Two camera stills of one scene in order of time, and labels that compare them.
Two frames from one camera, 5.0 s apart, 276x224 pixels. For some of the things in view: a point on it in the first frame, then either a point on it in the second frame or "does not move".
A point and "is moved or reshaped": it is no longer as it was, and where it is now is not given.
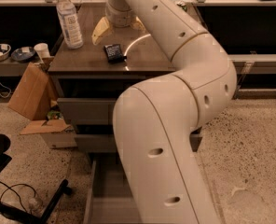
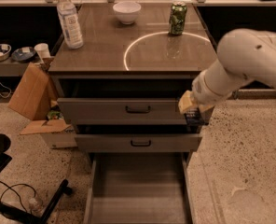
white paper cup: [42, 50] does not move
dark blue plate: [23, 54] does not move
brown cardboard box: [34, 92] does not move
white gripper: [122, 19] -> [200, 90]
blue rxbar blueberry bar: [115, 53] is moved or reshaped
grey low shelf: [8, 67] does not move
